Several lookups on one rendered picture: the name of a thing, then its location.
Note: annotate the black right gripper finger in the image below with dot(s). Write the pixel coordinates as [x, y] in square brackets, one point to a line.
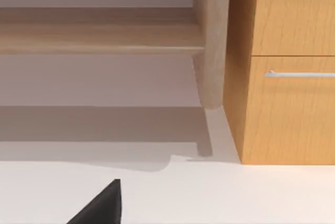
[107, 205]

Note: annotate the orange wooden cupboard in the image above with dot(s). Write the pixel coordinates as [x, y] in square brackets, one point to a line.
[236, 77]

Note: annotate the orange wooden drawer front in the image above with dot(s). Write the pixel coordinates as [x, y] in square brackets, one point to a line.
[288, 119]
[293, 12]

